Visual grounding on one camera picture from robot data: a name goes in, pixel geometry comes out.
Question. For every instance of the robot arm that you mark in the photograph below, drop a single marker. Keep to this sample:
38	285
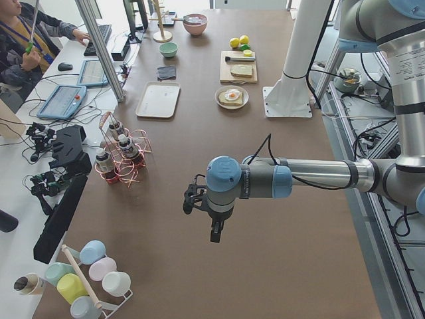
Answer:
395	28

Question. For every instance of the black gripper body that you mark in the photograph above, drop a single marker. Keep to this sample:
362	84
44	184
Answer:
217	216

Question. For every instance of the black long box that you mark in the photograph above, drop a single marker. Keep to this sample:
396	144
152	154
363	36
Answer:
57	224

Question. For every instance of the bread slice under egg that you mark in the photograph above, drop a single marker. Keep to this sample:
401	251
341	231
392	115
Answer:
225	102

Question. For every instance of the plain bread slice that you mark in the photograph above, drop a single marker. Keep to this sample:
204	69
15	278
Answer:
241	70

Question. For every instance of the aluminium frame post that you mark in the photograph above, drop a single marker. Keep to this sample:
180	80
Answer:
88	17

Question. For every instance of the wooden mug tree stand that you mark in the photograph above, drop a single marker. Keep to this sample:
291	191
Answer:
161	36

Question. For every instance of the grey folded cloth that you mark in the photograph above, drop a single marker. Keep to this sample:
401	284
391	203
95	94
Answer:
166	72

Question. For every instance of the green cup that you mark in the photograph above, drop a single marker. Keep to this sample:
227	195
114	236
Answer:
56	271

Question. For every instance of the blue teach pendant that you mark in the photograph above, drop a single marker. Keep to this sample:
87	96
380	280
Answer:
92	74
63	102

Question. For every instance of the pink cup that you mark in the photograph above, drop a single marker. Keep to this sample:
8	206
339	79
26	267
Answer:
99	269

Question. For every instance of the fried egg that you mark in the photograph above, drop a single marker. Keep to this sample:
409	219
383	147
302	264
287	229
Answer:
232	94

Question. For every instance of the halved lemon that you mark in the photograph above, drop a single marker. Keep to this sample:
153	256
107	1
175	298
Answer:
247	53

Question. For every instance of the copper wire bottle rack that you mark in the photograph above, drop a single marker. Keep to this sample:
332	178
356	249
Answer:
122	154

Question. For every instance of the white cup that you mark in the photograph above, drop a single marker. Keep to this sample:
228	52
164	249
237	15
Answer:
116	283

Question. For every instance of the bottle with white cap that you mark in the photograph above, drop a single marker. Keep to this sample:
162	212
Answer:
116	129

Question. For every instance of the steel muddler black tip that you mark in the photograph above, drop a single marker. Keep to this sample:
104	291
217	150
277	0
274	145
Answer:
239	59

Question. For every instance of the metal ice scoop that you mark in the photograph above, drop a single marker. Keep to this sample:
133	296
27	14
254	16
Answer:
190	20

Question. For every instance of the green lime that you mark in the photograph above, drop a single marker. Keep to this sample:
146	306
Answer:
244	47

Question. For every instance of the yellow lemon near board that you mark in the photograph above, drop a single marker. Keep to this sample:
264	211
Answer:
234	42

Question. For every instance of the white cup rack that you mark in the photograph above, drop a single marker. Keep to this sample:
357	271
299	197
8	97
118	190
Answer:
107	303

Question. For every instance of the cream rectangular tray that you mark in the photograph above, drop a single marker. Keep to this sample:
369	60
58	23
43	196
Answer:
158	100

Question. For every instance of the pink bowl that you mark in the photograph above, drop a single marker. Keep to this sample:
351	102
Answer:
196	30

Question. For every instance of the near blue teach pendant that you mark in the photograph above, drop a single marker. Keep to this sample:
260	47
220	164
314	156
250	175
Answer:
63	102

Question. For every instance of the grey blue cup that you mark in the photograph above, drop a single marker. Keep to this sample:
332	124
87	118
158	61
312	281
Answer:
83	308

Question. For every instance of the far blue teach pendant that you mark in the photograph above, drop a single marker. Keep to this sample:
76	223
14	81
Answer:
92	74

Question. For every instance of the black computer mouse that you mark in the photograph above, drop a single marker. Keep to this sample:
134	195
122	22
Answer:
63	66

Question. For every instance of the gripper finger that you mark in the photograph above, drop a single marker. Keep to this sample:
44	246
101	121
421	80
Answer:
216	230

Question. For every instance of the green ceramic bowl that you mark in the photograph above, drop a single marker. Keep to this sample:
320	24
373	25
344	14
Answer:
168	50

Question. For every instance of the white round plate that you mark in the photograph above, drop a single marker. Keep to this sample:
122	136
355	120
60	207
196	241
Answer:
224	88

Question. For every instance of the yellow lemon outer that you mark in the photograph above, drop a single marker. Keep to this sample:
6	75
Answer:
244	39

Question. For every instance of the wooden cutting board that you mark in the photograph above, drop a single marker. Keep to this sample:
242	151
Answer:
225	75

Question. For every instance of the paper cup with metal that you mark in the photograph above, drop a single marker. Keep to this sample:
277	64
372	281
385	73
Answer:
30	284

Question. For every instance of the yellow cup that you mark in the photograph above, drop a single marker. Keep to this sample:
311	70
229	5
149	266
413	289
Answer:
70	287

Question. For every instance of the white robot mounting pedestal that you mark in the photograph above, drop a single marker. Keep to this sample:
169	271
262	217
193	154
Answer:
289	97

